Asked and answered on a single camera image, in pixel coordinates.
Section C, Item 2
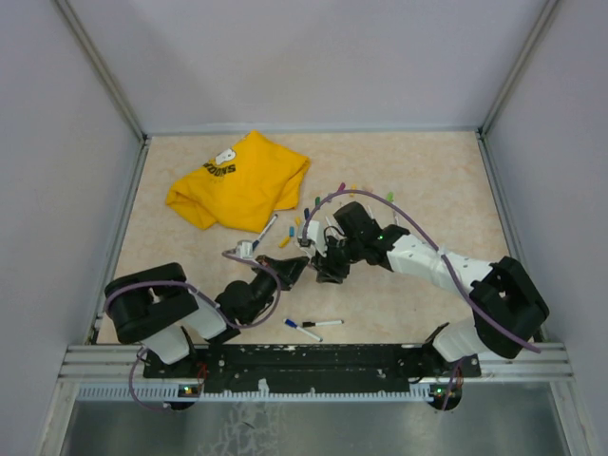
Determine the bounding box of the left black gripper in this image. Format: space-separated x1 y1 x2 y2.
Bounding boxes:
244 255 309 324

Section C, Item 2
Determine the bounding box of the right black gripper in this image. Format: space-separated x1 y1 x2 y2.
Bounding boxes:
311 234 364 284

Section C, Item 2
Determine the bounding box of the blue cap whiteboard marker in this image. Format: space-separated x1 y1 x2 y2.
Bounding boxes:
283 318 323 343

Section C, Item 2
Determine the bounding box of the black cap marker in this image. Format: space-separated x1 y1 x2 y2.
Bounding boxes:
301 319 344 328

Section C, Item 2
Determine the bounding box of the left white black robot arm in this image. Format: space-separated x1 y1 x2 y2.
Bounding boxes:
104 256 309 377

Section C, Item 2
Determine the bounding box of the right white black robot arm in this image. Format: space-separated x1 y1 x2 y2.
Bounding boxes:
297 201 549 376

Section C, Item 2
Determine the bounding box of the navy cap white marker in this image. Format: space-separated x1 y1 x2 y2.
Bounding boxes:
253 214 278 250

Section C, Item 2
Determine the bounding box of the yellow printed t-shirt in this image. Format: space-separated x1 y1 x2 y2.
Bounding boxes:
165 130 311 233

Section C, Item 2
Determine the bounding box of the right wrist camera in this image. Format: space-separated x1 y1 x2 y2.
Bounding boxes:
296 220 327 257

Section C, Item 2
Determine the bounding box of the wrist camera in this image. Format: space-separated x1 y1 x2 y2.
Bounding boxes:
235 240 255 259
296 220 327 257

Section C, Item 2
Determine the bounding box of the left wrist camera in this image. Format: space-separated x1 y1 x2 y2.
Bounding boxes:
235 240 255 259

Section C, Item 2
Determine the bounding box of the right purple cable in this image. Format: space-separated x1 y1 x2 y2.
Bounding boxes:
302 189 542 412

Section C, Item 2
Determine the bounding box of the purple cable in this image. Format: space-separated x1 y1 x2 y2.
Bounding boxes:
106 249 282 412
302 189 542 412

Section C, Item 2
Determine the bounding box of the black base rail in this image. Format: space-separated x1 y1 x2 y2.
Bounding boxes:
143 342 481 394

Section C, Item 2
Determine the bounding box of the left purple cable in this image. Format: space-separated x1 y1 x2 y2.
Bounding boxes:
106 249 282 412

